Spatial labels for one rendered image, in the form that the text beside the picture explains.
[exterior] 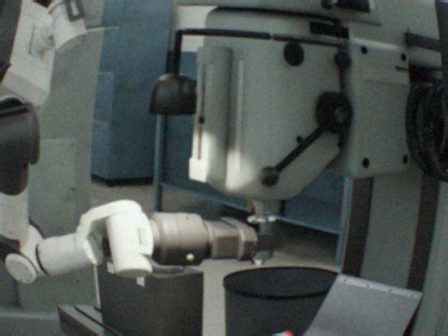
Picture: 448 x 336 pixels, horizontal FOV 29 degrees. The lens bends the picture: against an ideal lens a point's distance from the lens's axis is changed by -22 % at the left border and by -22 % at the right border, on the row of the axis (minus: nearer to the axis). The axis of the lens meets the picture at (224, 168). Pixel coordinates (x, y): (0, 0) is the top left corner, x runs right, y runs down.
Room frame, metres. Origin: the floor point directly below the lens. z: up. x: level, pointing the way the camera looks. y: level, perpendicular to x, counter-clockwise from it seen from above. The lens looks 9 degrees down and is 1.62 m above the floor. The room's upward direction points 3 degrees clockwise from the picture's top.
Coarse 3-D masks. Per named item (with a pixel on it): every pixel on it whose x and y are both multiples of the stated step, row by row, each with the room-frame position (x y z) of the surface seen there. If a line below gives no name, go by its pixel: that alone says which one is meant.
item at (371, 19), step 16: (176, 0) 1.72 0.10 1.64; (192, 0) 1.69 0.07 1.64; (208, 0) 1.65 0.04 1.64; (224, 0) 1.61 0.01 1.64; (240, 0) 1.58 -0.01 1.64; (256, 0) 1.55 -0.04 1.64; (272, 0) 1.57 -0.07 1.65; (288, 0) 1.59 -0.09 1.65; (304, 0) 1.61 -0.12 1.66; (320, 0) 1.64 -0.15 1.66; (368, 0) 1.72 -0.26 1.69; (336, 16) 1.67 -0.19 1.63; (352, 16) 1.69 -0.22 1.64; (368, 16) 1.72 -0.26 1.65
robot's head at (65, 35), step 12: (60, 0) 1.65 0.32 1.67; (72, 0) 1.67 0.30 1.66; (48, 12) 1.66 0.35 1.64; (60, 12) 1.65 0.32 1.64; (48, 24) 1.68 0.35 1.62; (60, 24) 1.64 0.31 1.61; (72, 24) 1.63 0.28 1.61; (84, 24) 1.66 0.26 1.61; (48, 36) 1.67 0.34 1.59; (60, 36) 1.63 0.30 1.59; (72, 36) 1.62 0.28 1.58; (84, 36) 1.65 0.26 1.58; (48, 48) 1.68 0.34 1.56; (60, 48) 1.64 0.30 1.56
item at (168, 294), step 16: (112, 272) 2.01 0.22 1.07; (160, 272) 1.95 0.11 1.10; (176, 272) 1.96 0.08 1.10; (192, 272) 1.97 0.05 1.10; (112, 288) 2.02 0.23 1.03; (128, 288) 1.98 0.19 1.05; (144, 288) 1.94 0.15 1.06; (160, 288) 1.91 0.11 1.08; (176, 288) 1.94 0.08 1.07; (192, 288) 1.97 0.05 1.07; (112, 304) 2.02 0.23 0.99; (128, 304) 1.98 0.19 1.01; (144, 304) 1.94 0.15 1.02; (160, 304) 1.91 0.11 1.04; (176, 304) 1.94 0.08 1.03; (192, 304) 1.97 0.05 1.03; (112, 320) 2.03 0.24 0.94; (128, 320) 1.98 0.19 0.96; (144, 320) 1.95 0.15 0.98; (160, 320) 1.91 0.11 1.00; (176, 320) 1.93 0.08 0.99; (192, 320) 1.97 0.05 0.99
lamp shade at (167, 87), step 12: (180, 72) 1.57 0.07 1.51; (156, 84) 1.56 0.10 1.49; (168, 84) 1.54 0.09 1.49; (180, 84) 1.54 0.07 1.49; (192, 84) 1.56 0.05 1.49; (156, 96) 1.54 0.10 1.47; (168, 96) 1.54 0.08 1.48; (180, 96) 1.54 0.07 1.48; (192, 96) 1.55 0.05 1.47; (156, 108) 1.54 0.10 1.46; (168, 108) 1.54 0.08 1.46; (180, 108) 1.54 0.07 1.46; (192, 108) 1.55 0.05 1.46
